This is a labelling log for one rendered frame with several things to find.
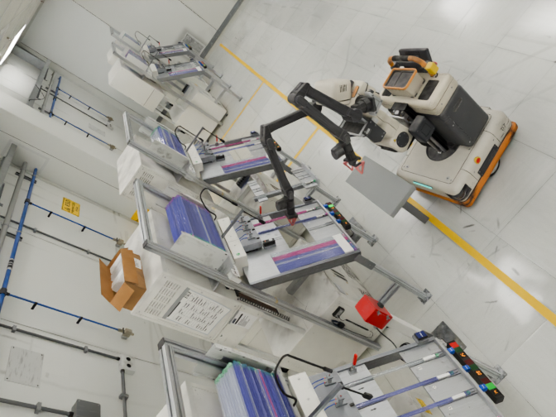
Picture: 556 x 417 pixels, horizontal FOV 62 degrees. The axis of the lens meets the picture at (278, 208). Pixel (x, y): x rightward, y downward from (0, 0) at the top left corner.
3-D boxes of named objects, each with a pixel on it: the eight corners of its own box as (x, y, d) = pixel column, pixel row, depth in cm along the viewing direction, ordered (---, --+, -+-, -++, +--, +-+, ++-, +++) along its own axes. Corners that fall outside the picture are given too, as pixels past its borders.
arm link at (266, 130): (261, 127, 285) (254, 126, 293) (267, 147, 290) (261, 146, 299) (320, 100, 299) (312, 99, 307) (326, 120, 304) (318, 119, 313)
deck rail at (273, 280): (359, 257, 292) (359, 249, 288) (361, 259, 290) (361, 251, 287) (251, 290, 276) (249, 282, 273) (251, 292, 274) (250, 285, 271)
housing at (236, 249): (231, 232, 332) (227, 216, 324) (250, 273, 291) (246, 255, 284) (220, 236, 330) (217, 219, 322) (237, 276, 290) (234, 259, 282)
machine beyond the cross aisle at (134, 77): (232, 82, 798) (132, 9, 698) (244, 95, 731) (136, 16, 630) (187, 146, 826) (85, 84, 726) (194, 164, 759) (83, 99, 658)
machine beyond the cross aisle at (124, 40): (214, 63, 917) (127, -2, 817) (224, 73, 850) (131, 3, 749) (175, 119, 945) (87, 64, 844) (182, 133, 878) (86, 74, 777)
